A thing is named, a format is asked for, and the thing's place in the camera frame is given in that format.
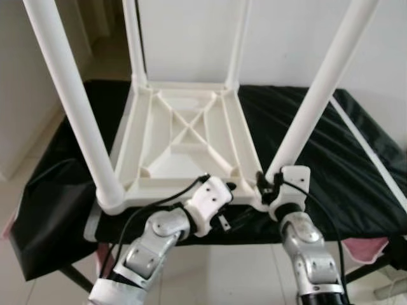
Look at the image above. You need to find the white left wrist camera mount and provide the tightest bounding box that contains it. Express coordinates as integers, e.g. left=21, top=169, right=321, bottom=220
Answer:
left=184, top=176, right=234, bottom=238

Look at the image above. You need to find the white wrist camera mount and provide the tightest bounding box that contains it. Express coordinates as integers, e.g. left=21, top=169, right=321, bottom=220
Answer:
left=266, top=165, right=312, bottom=221
left=184, top=176, right=234, bottom=238

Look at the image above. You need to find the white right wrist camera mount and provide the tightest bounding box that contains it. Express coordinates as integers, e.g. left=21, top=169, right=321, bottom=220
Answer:
left=266, top=165, right=312, bottom=221

